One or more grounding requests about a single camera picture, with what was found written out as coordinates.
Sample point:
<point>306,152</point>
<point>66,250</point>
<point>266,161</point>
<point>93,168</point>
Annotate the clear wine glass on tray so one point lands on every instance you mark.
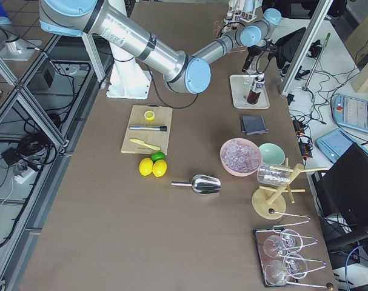
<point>250,76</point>

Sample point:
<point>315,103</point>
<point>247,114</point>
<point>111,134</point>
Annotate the wooden cup rack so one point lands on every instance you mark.
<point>268,201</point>

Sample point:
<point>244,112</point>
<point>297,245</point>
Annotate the yellow lemon near lime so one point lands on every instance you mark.
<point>159,168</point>

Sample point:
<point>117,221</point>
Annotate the clear ribbed glass cup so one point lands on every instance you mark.
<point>274,175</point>

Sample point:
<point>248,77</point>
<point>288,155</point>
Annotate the half lemon slice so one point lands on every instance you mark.
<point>149,115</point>

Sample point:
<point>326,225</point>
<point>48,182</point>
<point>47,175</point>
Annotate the bamboo cutting board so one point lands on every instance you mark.
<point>163,116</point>

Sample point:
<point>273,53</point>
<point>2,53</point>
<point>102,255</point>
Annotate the teach pendant tablet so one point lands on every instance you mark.
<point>351,112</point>

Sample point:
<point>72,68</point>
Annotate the hanging wine glass near right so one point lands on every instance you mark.
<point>295,265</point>

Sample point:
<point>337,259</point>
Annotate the steel muddler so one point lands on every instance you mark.
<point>162,128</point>

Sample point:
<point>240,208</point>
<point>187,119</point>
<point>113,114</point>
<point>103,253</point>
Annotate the green lime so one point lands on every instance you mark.
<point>157,156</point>

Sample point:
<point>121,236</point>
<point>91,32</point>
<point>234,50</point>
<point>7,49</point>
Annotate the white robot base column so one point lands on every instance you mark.
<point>127,80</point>

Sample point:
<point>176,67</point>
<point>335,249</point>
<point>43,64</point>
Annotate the pink bowl of ice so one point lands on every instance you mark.
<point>240,157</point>

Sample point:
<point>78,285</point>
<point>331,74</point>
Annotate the wire glass hanger rack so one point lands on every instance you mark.
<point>275,271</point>

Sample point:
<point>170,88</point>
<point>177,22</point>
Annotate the black mirror tray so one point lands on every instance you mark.
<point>268,249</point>

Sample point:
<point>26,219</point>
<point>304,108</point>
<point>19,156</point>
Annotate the copper wire bottle basket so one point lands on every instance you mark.
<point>239,14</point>

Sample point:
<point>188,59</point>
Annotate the grey folded cloth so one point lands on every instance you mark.
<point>251,125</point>

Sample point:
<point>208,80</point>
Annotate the hanging wine glass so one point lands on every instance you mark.
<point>295,265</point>
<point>291,241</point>

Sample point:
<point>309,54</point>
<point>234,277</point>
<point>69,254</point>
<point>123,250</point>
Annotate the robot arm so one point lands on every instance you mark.
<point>182,73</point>

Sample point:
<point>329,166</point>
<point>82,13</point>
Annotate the green empty bowl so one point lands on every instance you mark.
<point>272,154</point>

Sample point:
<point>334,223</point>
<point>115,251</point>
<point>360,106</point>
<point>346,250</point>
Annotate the hanging wine glass far right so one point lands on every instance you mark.
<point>291,241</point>

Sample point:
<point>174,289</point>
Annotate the black monitor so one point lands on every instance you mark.
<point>344,187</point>

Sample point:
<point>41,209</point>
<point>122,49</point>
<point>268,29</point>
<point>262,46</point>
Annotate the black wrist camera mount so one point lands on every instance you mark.
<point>271,48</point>

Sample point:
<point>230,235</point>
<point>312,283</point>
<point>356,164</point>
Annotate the yellow-green plastic knife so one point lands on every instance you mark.
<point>142,143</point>

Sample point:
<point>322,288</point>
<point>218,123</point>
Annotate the aluminium frame post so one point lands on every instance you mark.
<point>311,31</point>

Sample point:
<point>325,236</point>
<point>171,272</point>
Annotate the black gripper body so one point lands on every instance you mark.
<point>252,55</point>

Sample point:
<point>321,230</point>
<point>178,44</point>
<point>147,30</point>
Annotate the steel ice scoop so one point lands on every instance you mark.
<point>201,184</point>

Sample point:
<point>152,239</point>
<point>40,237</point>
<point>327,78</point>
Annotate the tea bottle one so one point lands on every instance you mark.
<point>256,89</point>

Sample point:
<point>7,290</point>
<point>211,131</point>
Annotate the cream rabbit tray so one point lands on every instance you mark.
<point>240,94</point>

